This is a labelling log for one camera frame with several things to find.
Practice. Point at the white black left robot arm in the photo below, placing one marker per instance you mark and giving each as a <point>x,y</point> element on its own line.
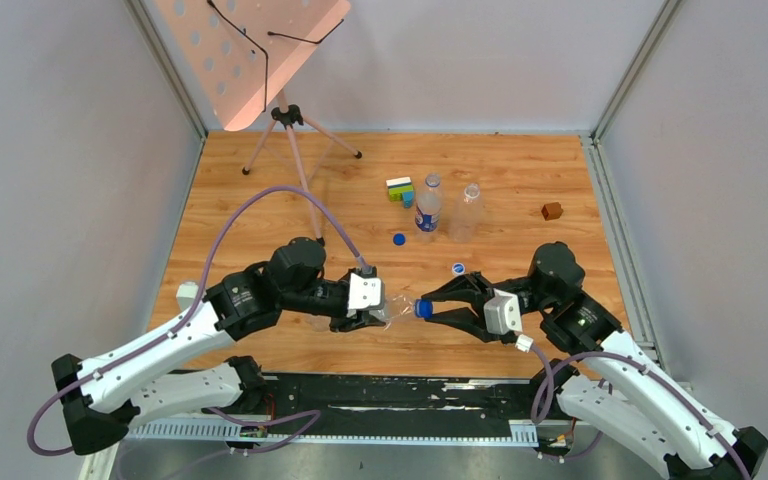
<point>138,382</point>

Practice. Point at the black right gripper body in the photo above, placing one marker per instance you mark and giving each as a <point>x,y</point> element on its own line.
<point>514,285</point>

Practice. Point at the clear Pepsi bottle blue label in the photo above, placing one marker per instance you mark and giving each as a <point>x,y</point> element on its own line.
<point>429,204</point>

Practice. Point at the white carton with cap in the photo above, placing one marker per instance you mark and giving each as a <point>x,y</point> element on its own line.
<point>186,294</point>

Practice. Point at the pink music stand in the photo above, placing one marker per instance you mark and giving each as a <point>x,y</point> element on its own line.
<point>243,54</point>

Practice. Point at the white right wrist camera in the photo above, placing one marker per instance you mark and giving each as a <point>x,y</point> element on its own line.
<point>503,315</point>

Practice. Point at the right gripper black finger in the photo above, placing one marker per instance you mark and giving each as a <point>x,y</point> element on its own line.
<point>467,321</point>
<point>470,288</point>

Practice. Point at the brown small block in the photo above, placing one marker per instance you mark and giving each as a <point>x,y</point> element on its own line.
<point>552,211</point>

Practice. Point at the white bottle cap blue inside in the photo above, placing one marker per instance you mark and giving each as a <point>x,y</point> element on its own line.
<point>458,268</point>

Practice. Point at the clear bottle blue cap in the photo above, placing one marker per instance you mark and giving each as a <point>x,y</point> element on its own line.
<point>396,309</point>

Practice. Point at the coloured toy brick stack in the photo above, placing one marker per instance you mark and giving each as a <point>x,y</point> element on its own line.
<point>401,190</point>

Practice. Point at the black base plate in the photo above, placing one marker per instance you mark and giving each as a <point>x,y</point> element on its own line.
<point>394,406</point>

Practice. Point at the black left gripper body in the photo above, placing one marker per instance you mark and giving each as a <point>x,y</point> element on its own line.
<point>342,302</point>

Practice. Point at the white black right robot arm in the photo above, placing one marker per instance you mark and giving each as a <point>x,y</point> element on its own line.
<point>606,379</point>

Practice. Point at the clear bottle white cap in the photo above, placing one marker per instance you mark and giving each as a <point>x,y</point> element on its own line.
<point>466,214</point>

